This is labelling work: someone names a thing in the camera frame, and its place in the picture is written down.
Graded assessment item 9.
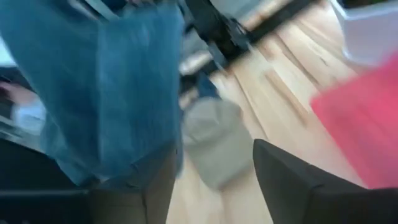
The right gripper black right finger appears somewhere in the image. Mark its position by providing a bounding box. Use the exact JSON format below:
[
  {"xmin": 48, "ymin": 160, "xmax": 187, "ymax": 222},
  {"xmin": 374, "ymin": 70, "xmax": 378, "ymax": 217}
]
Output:
[{"xmin": 253, "ymin": 139, "xmax": 398, "ymax": 224}]

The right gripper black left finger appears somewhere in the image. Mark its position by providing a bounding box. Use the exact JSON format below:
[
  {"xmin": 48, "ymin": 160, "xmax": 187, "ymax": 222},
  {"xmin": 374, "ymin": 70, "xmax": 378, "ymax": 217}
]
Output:
[{"xmin": 0, "ymin": 149, "xmax": 178, "ymax": 224}]

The blue denim cap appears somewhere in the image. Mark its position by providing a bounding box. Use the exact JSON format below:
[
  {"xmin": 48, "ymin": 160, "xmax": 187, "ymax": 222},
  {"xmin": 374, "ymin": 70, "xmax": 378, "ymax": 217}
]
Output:
[{"xmin": 0, "ymin": 0, "xmax": 186, "ymax": 190}]

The white plant pot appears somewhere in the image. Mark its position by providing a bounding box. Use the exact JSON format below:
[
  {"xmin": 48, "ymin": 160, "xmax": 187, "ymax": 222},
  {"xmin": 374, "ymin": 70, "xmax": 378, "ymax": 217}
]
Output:
[{"xmin": 331, "ymin": 0, "xmax": 398, "ymax": 66}]

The pink plastic bin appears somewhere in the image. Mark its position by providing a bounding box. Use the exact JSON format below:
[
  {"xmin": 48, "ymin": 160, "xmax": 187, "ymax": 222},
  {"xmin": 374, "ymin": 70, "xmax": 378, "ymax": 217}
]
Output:
[{"xmin": 310, "ymin": 54, "xmax": 398, "ymax": 190}]

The grey cloth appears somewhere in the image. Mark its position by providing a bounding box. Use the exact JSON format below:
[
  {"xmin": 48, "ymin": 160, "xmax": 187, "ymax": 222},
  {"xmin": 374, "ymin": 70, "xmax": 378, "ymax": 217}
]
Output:
[{"xmin": 182, "ymin": 96, "xmax": 254, "ymax": 190}]

